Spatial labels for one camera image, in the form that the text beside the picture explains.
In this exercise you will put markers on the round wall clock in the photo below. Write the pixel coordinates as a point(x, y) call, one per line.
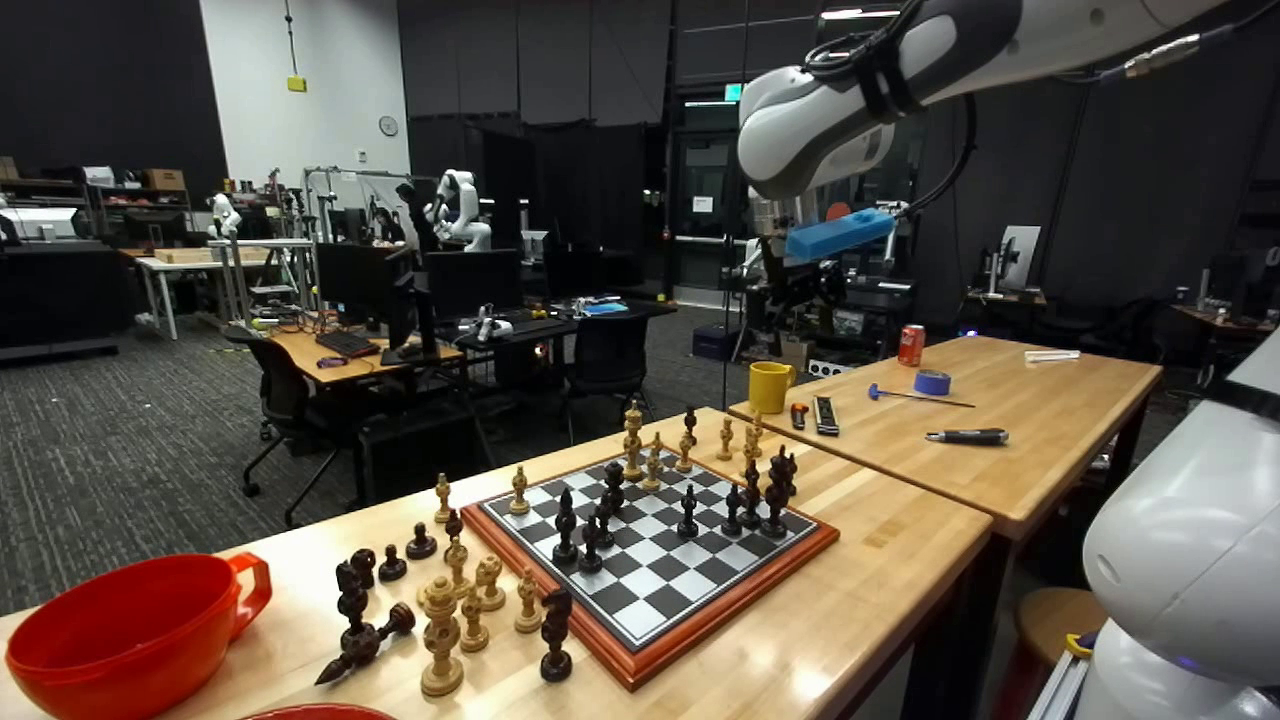
point(389, 125)

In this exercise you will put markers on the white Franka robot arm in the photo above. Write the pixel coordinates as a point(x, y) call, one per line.
point(825, 125)

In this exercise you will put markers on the large black chess piece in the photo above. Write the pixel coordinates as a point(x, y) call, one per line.
point(776, 489)
point(352, 585)

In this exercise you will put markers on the round wooden stool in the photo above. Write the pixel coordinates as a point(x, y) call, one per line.
point(1062, 624)

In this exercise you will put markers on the framed picture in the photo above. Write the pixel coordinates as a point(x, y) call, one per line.
point(1020, 256)

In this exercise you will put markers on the blue tape roll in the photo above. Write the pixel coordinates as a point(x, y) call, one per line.
point(934, 387)

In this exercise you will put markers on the black computer monitor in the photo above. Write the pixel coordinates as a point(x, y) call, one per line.
point(361, 276)

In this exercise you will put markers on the black chess piece lying down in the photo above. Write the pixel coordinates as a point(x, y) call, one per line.
point(352, 655)

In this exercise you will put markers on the chessboard with red wooden frame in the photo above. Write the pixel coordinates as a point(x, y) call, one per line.
point(655, 585)

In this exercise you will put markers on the blue wrist camera box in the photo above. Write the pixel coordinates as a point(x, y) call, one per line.
point(843, 236)

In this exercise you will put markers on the black office chair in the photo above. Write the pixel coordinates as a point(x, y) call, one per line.
point(283, 393)

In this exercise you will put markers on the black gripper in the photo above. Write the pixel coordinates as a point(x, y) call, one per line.
point(781, 294)

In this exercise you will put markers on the black keyboard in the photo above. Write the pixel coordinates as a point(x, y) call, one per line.
point(344, 340)

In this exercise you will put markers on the black rectangular device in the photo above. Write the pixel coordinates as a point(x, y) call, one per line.
point(825, 419)

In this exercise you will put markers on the yellow cup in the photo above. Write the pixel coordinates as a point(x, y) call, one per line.
point(768, 390)

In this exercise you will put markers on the tall beige chess piece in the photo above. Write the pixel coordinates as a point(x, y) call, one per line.
point(632, 444)
point(441, 645)

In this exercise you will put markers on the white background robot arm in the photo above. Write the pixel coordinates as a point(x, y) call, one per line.
point(462, 208)

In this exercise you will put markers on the wooden office desk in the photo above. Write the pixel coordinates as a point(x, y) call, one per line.
point(320, 361)

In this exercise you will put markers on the yellow wall sign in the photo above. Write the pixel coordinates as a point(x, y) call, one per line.
point(297, 83)

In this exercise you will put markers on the green exit sign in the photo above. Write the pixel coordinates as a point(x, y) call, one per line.
point(732, 95)

